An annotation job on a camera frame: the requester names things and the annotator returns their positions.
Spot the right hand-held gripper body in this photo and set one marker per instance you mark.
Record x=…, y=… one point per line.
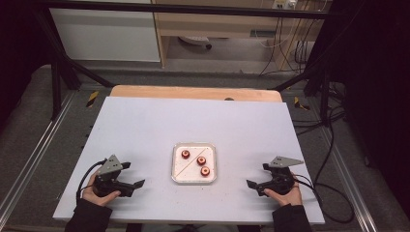
x=281, y=180

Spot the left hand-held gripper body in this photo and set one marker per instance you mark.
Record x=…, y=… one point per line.
x=108, y=167

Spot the white square tray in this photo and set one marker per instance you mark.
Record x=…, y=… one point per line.
x=183, y=170

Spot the red cored hawthorn fruit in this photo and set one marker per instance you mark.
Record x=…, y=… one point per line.
x=201, y=160
x=185, y=154
x=205, y=171

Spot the thin wooden skewer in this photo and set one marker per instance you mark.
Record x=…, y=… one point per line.
x=190, y=163

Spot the person's right hand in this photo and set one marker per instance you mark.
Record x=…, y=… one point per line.
x=290, y=199

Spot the person's left hand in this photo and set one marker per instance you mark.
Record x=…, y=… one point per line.
x=96, y=199

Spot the wooden table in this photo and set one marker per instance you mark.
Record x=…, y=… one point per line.
x=193, y=93

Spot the white cabinet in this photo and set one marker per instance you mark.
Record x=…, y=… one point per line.
x=103, y=35

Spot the white chair base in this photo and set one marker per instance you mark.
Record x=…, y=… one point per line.
x=195, y=41

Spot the light wooden desk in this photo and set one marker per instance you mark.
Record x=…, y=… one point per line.
x=219, y=24

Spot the white power strip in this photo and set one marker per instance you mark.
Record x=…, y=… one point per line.
x=284, y=4

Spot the aluminium floor rail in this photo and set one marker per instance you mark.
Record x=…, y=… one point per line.
x=38, y=148
x=349, y=180

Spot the black frame post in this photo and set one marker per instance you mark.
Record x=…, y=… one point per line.
x=325, y=100
x=56, y=93

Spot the black diagonal frame brace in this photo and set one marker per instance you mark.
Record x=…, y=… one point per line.
x=296, y=80
x=74, y=61

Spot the black horizontal frame bar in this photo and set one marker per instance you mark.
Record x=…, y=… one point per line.
x=193, y=8

